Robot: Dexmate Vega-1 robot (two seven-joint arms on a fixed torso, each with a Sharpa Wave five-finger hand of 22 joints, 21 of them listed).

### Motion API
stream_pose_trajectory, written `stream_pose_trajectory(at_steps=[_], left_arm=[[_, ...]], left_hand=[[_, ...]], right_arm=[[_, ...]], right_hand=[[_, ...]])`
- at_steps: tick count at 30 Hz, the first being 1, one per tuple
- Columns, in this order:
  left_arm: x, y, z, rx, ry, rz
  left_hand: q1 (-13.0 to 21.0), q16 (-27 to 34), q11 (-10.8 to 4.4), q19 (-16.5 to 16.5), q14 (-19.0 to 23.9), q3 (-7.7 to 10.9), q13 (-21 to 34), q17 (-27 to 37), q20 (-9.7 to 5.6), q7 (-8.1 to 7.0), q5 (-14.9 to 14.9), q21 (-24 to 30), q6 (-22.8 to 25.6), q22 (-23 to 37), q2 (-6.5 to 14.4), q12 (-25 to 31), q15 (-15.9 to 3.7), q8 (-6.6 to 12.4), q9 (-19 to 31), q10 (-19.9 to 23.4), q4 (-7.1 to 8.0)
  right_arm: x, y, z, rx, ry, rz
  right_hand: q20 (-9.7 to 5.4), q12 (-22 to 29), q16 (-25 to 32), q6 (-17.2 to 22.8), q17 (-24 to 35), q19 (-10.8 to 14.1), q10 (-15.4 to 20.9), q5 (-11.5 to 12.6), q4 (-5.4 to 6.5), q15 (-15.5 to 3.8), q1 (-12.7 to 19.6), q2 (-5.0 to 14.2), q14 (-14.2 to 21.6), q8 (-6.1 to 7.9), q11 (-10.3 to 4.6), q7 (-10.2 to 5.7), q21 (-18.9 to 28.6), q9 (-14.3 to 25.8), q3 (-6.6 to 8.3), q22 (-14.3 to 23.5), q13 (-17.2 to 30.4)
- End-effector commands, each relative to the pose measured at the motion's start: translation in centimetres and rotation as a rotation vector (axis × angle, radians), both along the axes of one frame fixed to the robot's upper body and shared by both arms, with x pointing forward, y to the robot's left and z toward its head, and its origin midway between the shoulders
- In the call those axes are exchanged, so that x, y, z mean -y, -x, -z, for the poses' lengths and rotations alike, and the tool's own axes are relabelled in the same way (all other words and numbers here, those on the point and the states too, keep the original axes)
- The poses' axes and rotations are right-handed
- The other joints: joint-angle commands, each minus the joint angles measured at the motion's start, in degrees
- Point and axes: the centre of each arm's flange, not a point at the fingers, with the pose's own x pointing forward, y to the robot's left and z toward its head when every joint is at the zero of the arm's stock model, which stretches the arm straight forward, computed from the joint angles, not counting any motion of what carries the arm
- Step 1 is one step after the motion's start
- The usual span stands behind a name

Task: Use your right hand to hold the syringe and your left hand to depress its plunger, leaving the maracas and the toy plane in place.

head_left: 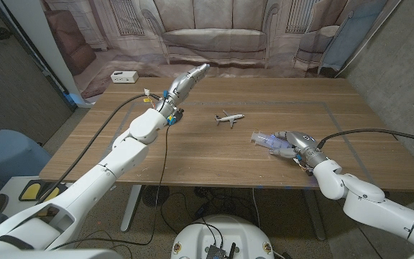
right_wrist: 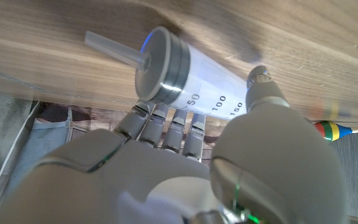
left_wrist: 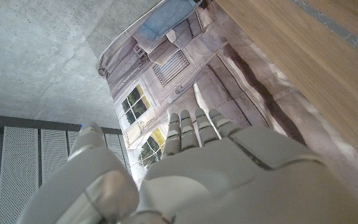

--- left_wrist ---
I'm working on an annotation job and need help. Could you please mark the grey tape outline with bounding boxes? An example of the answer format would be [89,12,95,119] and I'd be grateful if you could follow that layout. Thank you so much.
[290,0,358,63]

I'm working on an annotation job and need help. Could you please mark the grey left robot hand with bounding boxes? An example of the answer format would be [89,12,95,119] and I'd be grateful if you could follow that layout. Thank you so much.
[16,108,358,224]

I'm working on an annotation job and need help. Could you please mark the printed living room backdrop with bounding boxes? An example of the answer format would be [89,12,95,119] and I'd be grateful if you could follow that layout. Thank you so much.
[96,0,358,215]

